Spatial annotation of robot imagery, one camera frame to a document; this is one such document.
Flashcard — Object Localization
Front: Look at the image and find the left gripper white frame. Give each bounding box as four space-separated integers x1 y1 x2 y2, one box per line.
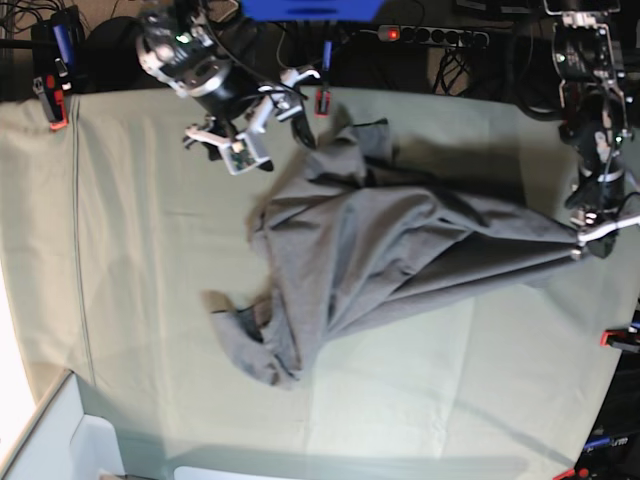
565 192 639 260

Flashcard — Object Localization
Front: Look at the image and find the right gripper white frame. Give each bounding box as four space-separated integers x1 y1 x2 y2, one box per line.
183 67 320 175

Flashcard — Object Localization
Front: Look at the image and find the grey t-shirt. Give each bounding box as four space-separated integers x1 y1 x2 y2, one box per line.
210 109 592 389

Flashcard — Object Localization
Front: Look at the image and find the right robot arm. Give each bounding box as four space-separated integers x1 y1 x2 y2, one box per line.
136 1 320 176

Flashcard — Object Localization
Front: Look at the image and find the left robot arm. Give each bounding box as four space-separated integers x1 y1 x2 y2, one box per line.
543 1 639 259

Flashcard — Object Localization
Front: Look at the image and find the red clamp top centre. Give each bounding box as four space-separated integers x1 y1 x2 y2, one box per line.
314 87 331 118

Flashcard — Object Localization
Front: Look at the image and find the red clamp right edge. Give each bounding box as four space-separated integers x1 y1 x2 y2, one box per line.
600 324 640 354

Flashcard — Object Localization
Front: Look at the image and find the blue box at top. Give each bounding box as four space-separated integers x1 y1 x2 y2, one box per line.
240 0 384 22

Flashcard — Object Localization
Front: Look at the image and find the black power strip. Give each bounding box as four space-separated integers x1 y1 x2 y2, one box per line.
375 25 490 49

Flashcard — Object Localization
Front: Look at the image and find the black round stool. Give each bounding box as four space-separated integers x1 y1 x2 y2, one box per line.
80 16 145 92

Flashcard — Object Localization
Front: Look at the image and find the red clamp bottom right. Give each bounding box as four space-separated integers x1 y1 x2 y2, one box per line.
553 467 590 480

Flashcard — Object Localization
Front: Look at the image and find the red black clamp top left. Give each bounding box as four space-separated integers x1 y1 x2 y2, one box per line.
32 57 72 131

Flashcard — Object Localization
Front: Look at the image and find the white bin bottom left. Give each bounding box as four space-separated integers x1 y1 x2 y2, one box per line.
1 370 126 480

